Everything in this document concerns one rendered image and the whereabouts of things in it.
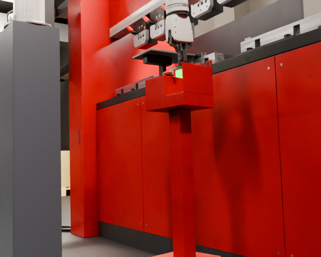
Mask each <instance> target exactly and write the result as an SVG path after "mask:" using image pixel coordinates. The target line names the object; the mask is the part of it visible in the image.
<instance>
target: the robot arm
mask: <svg viewBox="0 0 321 257"><path fill-rule="evenodd" d="M198 1H199V0H165V6H166V15H167V17H166V42H167V43H168V44H169V45H170V46H171V47H174V48H175V51H176V52H177V56H178V63H181V64H182V62H185V63H186V62H187V61H188V60H187V54H186V52H187V51H188V48H189V47H192V42H193V31H192V26H191V22H190V18H189V16H188V13H189V5H194V4H196V3H197V2H198ZM13 20H16V21H22V22H28V23H34V24H40V25H45V26H49V27H52V26H51V25H50V24H47V23H45V0H13V17H11V16H9V20H8V22H7V23H5V24H4V29H5V28H6V27H7V26H8V25H9V24H10V23H11V22H12V21H13Z"/></svg>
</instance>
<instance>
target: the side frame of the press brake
mask: <svg viewBox="0 0 321 257"><path fill-rule="evenodd" d="M133 37H134V34H131V33H129V34H128V35H126V36H124V37H123V38H121V39H117V38H110V8H109V0H68V62H69V141H70V220H71V234H74V235H77V236H80V237H83V238H90V237H98V236H99V221H98V165H97V110H96V104H97V103H99V102H102V101H105V100H108V99H111V98H112V97H114V96H116V89H118V88H121V87H123V86H126V85H129V84H131V83H134V82H137V81H139V80H142V79H145V78H147V77H150V76H152V75H156V76H159V66H158V65H149V64H143V60H139V59H133V58H132V57H133V56H135V55H137V54H139V53H141V52H144V51H146V50H145V49H138V48H135V46H134V42H133ZM151 48H156V49H163V50H170V51H175V48H174V47H171V46H170V45H169V44H168V43H167V42H166V40H165V41H158V44H157V45H155V46H153V47H151Z"/></svg>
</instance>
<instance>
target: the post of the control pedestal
mask: <svg viewBox="0 0 321 257"><path fill-rule="evenodd" d="M169 137H170V168H171V200H172V231H173V257H195V256H196V241H195V214H194V186H193V159H192V131H191V110H190V109H181V108H179V109H172V110H169Z"/></svg>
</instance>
